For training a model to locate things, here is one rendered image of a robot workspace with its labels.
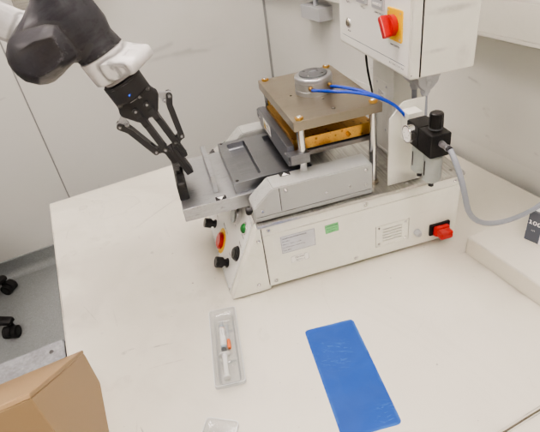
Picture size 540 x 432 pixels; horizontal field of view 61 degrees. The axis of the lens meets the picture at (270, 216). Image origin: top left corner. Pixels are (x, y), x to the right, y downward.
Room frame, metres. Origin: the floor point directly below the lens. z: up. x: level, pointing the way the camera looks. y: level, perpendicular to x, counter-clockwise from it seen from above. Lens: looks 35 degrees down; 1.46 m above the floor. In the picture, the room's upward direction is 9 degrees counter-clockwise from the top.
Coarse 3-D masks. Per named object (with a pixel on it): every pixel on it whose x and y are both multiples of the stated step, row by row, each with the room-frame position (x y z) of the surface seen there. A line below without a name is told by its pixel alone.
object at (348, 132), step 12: (276, 120) 0.95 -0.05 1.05; (348, 120) 0.88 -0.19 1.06; (360, 120) 0.87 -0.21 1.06; (288, 132) 0.87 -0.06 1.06; (312, 132) 0.85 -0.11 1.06; (324, 132) 0.84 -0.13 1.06; (336, 132) 0.84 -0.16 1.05; (348, 132) 0.84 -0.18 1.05; (360, 132) 0.85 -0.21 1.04; (312, 144) 0.84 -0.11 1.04; (324, 144) 0.84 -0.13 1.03; (336, 144) 0.84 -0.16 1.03; (348, 144) 0.85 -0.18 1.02
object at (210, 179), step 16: (192, 160) 0.99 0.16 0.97; (208, 160) 0.89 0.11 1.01; (192, 176) 0.91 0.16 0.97; (208, 176) 0.88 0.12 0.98; (224, 176) 0.89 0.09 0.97; (192, 192) 0.84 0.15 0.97; (208, 192) 0.83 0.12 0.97; (224, 192) 0.82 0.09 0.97; (192, 208) 0.78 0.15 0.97; (208, 208) 0.79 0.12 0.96; (224, 208) 0.79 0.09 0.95
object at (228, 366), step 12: (216, 312) 0.68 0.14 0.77; (228, 312) 0.68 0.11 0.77; (216, 324) 0.65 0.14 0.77; (228, 324) 0.64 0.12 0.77; (216, 336) 0.62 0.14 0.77; (228, 336) 0.61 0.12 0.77; (216, 348) 0.59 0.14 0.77; (228, 348) 0.58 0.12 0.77; (240, 348) 0.58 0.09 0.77; (216, 360) 0.56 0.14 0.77; (228, 360) 0.56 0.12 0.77; (240, 360) 0.55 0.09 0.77; (216, 372) 0.53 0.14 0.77; (228, 372) 0.53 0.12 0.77; (240, 372) 0.53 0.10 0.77; (216, 384) 0.51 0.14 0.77
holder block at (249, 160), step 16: (224, 144) 0.99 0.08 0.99; (240, 144) 1.00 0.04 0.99; (256, 144) 0.97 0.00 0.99; (272, 144) 0.99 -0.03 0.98; (224, 160) 0.92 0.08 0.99; (240, 160) 0.93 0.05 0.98; (256, 160) 0.89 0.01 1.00; (272, 160) 0.88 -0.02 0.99; (240, 176) 0.83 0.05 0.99; (256, 176) 0.82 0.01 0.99; (240, 192) 0.81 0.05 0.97
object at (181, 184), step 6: (174, 168) 0.88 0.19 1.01; (180, 168) 0.88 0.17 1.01; (174, 174) 0.86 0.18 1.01; (180, 174) 0.85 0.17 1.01; (180, 180) 0.83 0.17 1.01; (180, 186) 0.81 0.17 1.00; (186, 186) 0.82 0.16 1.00; (180, 192) 0.81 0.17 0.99; (186, 192) 0.81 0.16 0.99; (180, 198) 0.81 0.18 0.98; (186, 198) 0.81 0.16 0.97
